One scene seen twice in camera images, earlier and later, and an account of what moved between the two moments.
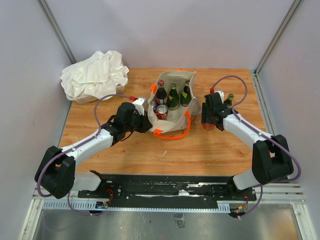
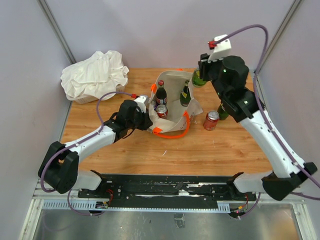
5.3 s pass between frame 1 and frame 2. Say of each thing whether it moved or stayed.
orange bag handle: stayed
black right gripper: moved
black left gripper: stayed
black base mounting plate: stayed
